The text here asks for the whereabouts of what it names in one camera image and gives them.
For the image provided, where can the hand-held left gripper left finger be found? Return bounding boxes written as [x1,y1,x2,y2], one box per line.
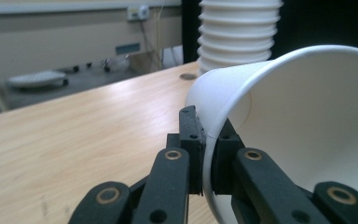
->
[166,105,207,196]

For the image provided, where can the white box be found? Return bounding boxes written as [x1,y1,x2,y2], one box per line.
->
[161,45,185,69]

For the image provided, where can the teal wall label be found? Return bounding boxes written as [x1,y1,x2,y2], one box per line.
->
[115,42,141,56]

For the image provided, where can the stack of white paper cups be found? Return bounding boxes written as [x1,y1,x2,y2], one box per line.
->
[196,0,284,77]

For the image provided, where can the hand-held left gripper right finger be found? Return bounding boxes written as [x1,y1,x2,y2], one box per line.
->
[213,119,246,196]

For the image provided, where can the white paper cup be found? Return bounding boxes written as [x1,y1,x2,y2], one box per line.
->
[185,45,358,224]

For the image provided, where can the white wall socket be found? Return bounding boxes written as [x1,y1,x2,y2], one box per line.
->
[127,5,151,22]

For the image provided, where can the thin hanging cable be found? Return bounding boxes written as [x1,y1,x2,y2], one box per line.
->
[139,19,157,71]

